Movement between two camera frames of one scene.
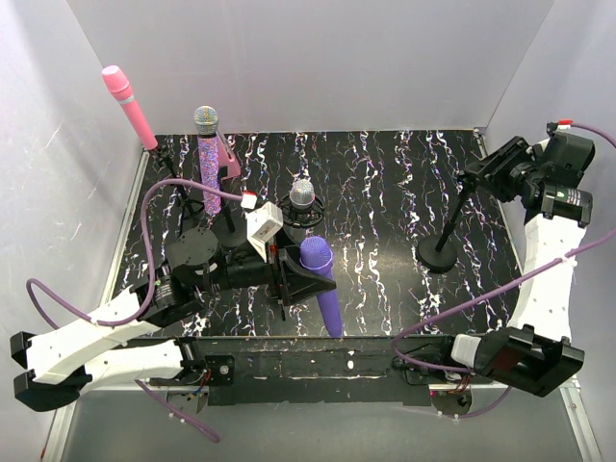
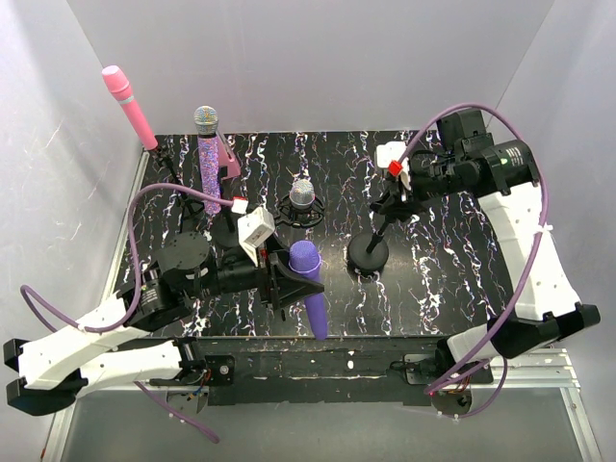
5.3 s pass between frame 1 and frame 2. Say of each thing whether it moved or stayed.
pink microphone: stayed
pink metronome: stayed
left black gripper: stayed
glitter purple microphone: stayed
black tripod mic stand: stayed
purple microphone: moved
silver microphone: stayed
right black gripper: moved
